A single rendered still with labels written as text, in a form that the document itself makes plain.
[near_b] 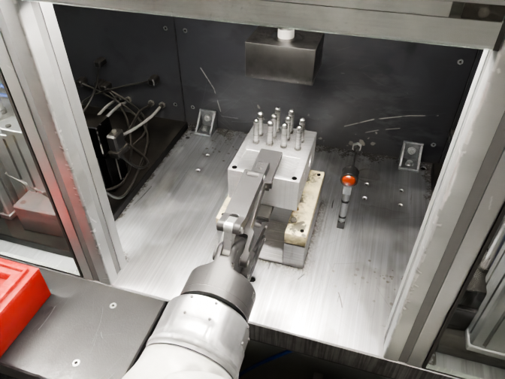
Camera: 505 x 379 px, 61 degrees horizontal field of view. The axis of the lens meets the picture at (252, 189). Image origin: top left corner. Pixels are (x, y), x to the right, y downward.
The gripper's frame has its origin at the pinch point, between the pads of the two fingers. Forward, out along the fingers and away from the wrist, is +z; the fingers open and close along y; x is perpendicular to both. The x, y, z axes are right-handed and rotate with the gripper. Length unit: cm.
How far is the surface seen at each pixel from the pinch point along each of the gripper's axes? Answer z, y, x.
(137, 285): -12.9, -11.6, 14.9
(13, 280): -19.9, -5.6, 27.1
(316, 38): 9.4, 16.3, -3.7
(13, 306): -22.5, -6.6, 25.4
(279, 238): 1.2, -12.1, -1.9
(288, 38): 8.2, 16.5, -0.6
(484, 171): -11.9, 17.1, -20.7
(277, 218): 4.6, -11.5, -0.8
